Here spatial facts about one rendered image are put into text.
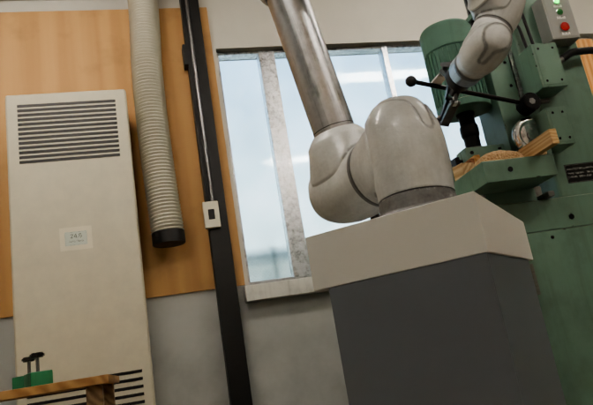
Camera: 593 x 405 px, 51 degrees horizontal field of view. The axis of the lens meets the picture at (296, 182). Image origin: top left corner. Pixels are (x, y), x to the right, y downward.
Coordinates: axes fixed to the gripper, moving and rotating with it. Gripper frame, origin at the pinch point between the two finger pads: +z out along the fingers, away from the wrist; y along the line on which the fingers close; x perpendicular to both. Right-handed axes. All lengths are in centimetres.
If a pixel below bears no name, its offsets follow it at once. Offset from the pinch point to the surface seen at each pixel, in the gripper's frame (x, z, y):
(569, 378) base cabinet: -34, -9, -77
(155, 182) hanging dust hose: 91, 119, -1
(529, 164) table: -19.2, -18.9, -23.3
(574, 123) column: -47.3, 3.0, 1.6
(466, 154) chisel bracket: -14.2, 10.5, -11.0
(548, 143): -20.5, -26.3, -19.7
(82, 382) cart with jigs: 93, 26, -88
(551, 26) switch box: -37.5, -2.9, 31.6
